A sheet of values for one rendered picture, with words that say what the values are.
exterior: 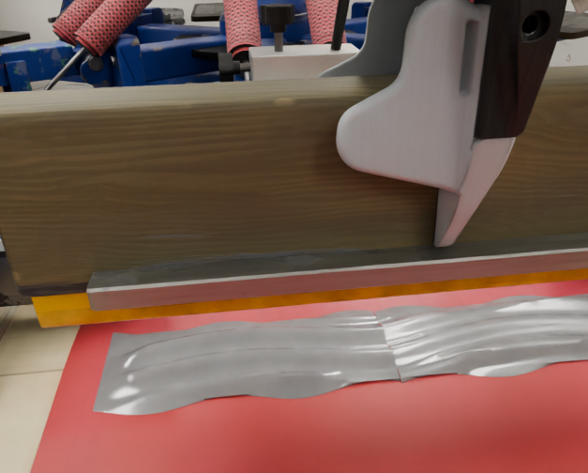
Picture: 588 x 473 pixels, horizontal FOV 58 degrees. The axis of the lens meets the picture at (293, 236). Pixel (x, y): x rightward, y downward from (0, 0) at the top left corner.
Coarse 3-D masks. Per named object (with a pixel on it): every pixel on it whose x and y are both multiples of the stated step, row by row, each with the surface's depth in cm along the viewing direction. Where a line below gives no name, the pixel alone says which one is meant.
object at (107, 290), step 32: (288, 256) 22; (320, 256) 22; (352, 256) 21; (384, 256) 21; (416, 256) 21; (448, 256) 21; (480, 256) 21; (512, 256) 21; (544, 256) 22; (576, 256) 22; (96, 288) 20; (128, 288) 20; (160, 288) 20; (192, 288) 20; (224, 288) 20; (256, 288) 21; (288, 288) 21; (320, 288) 21; (352, 288) 21
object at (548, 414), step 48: (528, 288) 40; (576, 288) 40; (432, 384) 32; (480, 384) 32; (528, 384) 32; (576, 384) 32; (432, 432) 29; (480, 432) 29; (528, 432) 29; (576, 432) 29
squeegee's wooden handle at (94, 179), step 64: (0, 128) 18; (64, 128) 18; (128, 128) 18; (192, 128) 19; (256, 128) 19; (320, 128) 19; (576, 128) 20; (0, 192) 19; (64, 192) 19; (128, 192) 19; (192, 192) 20; (256, 192) 20; (320, 192) 20; (384, 192) 21; (512, 192) 21; (576, 192) 22; (64, 256) 20; (128, 256) 21; (192, 256) 21; (256, 256) 21
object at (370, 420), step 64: (128, 320) 38; (192, 320) 37; (256, 320) 37; (64, 384) 32; (384, 384) 32; (64, 448) 28; (128, 448) 28; (192, 448) 28; (256, 448) 28; (320, 448) 28; (384, 448) 28
